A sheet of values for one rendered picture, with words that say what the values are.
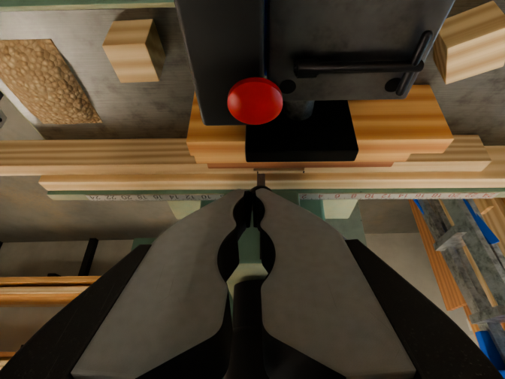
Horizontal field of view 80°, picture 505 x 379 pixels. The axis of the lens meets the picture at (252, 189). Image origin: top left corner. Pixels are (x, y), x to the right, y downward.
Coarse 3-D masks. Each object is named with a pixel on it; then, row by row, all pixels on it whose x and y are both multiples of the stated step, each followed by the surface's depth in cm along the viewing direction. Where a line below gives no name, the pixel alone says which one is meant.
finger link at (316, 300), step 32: (256, 192) 11; (256, 224) 12; (288, 224) 10; (320, 224) 9; (288, 256) 8; (320, 256) 8; (352, 256) 8; (288, 288) 7; (320, 288) 7; (352, 288) 7; (288, 320) 6; (320, 320) 6; (352, 320) 6; (384, 320) 6; (288, 352) 6; (320, 352) 6; (352, 352) 6; (384, 352) 6
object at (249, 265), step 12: (228, 192) 28; (276, 192) 28; (288, 192) 28; (252, 216) 26; (252, 228) 26; (240, 240) 25; (252, 240) 25; (240, 252) 25; (252, 252) 25; (240, 264) 24; (252, 264) 24; (240, 276) 27; (252, 276) 27; (264, 276) 27; (228, 288) 31
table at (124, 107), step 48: (0, 0) 24; (48, 0) 24; (96, 0) 24; (144, 0) 24; (480, 0) 23; (96, 48) 27; (432, 48) 27; (96, 96) 31; (144, 96) 31; (192, 96) 31; (480, 96) 31
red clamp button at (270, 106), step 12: (240, 84) 15; (252, 84) 15; (264, 84) 15; (228, 96) 16; (240, 96) 16; (252, 96) 16; (264, 96) 16; (276, 96) 16; (228, 108) 17; (240, 108) 16; (252, 108) 16; (264, 108) 16; (276, 108) 16; (240, 120) 17; (252, 120) 17; (264, 120) 17
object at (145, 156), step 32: (0, 160) 36; (32, 160) 36; (64, 160) 35; (96, 160) 35; (128, 160) 35; (160, 160) 35; (192, 160) 35; (416, 160) 34; (448, 160) 34; (480, 160) 34
